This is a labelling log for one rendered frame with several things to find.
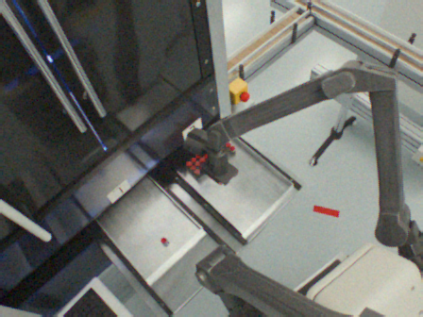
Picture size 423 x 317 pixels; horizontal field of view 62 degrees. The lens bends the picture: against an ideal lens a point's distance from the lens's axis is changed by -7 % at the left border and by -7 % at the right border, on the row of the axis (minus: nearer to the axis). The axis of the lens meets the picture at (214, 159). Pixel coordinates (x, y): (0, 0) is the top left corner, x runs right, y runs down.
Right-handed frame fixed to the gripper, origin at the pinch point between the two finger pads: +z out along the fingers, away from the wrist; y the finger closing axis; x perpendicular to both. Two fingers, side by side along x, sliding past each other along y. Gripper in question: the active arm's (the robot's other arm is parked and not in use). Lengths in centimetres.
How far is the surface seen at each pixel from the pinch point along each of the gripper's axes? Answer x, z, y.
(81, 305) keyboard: 61, 22, 14
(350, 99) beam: -101, 48, -1
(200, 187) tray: 1.1, 14.5, 10.5
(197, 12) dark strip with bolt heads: -18, -46, 21
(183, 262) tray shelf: 25.8, 15.9, -4.4
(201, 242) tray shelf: 16.5, 15.6, -4.2
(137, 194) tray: 18.8, 14.7, 26.7
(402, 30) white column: -160, 37, -1
